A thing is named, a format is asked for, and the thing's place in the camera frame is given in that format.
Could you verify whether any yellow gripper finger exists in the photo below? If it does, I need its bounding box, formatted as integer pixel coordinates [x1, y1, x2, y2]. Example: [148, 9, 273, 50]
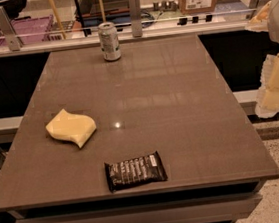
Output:
[255, 53, 279, 119]
[245, 1, 273, 33]

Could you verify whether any yellow wavy sponge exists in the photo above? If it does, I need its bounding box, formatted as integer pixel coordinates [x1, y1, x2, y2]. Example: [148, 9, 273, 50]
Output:
[46, 109, 96, 148]

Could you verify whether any green 7up can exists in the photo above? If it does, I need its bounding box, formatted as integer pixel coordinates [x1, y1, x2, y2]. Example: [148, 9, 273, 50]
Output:
[98, 21, 121, 62]

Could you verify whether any black snack bar wrapper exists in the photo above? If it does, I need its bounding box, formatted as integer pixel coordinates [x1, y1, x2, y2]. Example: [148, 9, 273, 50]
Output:
[104, 152, 168, 192]

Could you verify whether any yellow wooden stick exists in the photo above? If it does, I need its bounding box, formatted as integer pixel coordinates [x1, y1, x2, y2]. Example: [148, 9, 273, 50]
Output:
[48, 0, 67, 40]

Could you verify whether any purple plastic crate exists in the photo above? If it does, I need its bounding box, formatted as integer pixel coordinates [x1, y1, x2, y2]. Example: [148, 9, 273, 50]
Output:
[11, 15, 54, 45]

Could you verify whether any middle metal railing post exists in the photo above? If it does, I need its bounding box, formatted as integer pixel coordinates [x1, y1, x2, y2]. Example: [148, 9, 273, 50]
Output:
[128, 0, 143, 38]

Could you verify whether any left metal railing post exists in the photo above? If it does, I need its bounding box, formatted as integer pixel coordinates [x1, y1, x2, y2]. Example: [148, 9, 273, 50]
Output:
[0, 6, 22, 52]

